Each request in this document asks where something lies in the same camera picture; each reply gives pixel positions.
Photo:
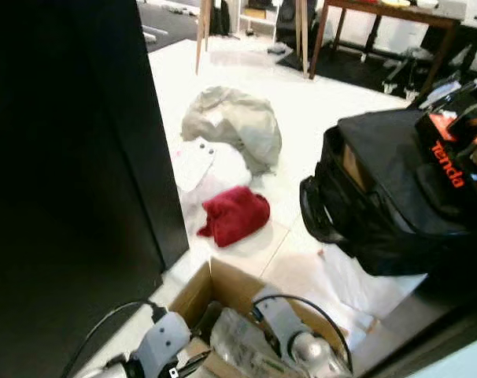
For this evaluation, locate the crinkled clear plastic packet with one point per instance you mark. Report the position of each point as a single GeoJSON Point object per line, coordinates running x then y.
{"type": "Point", "coordinates": [238, 339]}

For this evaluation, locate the brown cardboard box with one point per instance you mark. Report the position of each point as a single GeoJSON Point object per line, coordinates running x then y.
{"type": "Point", "coordinates": [231, 287]}

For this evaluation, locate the red cloth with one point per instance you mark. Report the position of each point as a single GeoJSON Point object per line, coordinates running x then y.
{"type": "Point", "coordinates": [234, 216]}

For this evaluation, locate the bulging white plastic bag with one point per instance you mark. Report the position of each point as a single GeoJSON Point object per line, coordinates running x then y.
{"type": "Point", "coordinates": [231, 173]}

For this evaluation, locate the flat white plastic bag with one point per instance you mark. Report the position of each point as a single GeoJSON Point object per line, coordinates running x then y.
{"type": "Point", "coordinates": [372, 279]}

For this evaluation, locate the black door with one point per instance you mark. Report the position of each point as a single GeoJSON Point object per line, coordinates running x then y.
{"type": "Point", "coordinates": [65, 197]}

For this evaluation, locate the grey cloth bag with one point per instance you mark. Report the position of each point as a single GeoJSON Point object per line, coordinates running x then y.
{"type": "Point", "coordinates": [234, 126]}

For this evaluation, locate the black luggage bag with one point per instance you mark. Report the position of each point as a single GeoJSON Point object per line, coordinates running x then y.
{"type": "Point", "coordinates": [388, 205]}

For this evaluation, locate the light wood table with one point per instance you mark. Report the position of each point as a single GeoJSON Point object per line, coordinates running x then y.
{"type": "Point", "coordinates": [203, 39]}

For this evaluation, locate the black Tenda box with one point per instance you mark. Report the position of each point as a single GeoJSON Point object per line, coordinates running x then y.
{"type": "Point", "coordinates": [449, 161]}

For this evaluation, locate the black floor mat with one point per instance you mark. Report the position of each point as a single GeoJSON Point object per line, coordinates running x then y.
{"type": "Point", "coordinates": [349, 67]}
{"type": "Point", "coordinates": [168, 20]}

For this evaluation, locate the small black backpack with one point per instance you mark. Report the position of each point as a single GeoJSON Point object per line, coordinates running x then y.
{"type": "Point", "coordinates": [219, 16]}

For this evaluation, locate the grey wheeled device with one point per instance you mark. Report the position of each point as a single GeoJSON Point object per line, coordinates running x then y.
{"type": "Point", "coordinates": [404, 67]}

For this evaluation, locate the round black device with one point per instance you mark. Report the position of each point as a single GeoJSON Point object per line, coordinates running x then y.
{"type": "Point", "coordinates": [475, 126]}

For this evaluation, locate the dark wood table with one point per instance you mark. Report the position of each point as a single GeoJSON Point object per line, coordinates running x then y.
{"type": "Point", "coordinates": [396, 11]}

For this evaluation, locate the yellow plate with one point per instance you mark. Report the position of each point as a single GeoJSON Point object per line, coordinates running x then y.
{"type": "Point", "coordinates": [396, 2]}

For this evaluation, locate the black stand pole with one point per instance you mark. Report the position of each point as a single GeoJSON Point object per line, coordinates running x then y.
{"type": "Point", "coordinates": [476, 39]}

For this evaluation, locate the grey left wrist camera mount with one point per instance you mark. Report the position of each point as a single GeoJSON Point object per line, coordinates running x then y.
{"type": "Point", "coordinates": [164, 342]}

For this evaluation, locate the white perforated bracket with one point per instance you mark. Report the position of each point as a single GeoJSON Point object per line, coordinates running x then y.
{"type": "Point", "coordinates": [194, 164]}

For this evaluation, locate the black door frame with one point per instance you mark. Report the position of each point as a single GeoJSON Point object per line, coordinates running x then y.
{"type": "Point", "coordinates": [427, 331]}

